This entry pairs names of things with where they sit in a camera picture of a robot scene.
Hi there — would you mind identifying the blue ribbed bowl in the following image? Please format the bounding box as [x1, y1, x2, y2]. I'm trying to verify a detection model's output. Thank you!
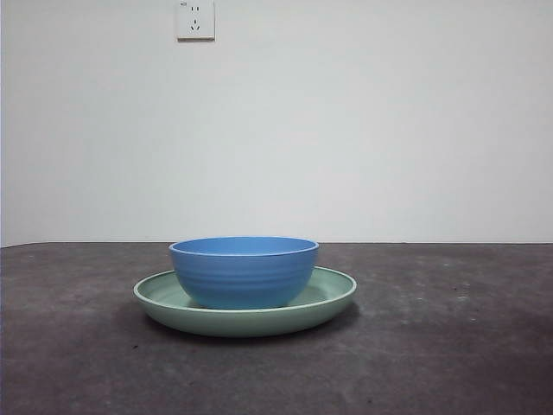
[168, 235, 321, 310]

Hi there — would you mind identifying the pale green plate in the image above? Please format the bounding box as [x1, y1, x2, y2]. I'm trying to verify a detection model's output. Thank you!
[132, 265, 358, 338]

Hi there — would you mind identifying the white wall socket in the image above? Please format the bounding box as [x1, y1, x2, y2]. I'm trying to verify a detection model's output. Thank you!
[176, 0, 216, 43]

